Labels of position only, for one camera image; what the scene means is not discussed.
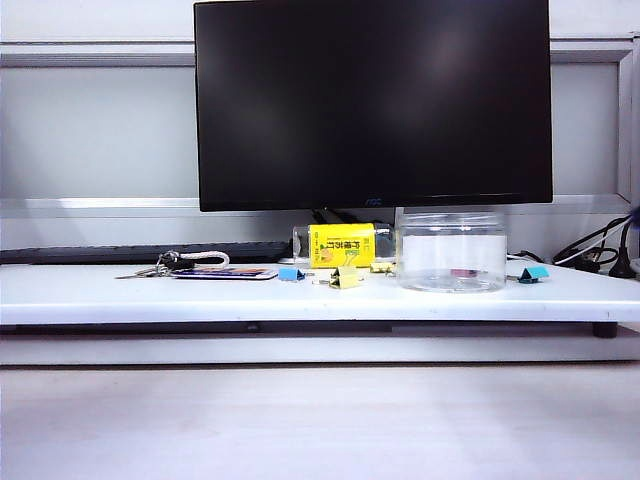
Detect black cable bundle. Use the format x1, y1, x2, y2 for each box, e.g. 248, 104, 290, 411
552, 212, 640, 267

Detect white rope lanyard loop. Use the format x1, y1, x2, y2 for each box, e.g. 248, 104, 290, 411
174, 250, 231, 269

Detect black keyboard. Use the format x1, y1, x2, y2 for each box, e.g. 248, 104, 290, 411
0, 240, 293, 265

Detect blue binder clip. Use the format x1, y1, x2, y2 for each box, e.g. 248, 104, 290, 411
276, 267, 317, 282

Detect teal binder clip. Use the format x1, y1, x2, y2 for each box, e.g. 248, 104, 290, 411
505, 265, 549, 285

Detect round transparent plastic jar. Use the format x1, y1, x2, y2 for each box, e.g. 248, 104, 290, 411
396, 209, 509, 293

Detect printed key card tag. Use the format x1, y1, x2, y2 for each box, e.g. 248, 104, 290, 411
169, 267, 279, 281

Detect white desk riser board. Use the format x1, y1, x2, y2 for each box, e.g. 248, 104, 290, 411
0, 260, 640, 339

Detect black computer monitor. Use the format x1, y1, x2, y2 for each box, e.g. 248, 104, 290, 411
193, 0, 554, 213

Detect black power plug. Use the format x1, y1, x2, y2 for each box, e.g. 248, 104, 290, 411
606, 222, 640, 279

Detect plastic bottle with yellow label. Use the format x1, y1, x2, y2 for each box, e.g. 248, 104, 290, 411
291, 222, 400, 270

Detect silver keys with black fob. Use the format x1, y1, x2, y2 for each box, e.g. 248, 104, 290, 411
113, 249, 196, 280

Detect white cable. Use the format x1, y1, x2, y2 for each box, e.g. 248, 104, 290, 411
504, 214, 640, 265

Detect white lower base panel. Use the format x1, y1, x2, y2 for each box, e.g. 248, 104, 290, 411
0, 332, 640, 367

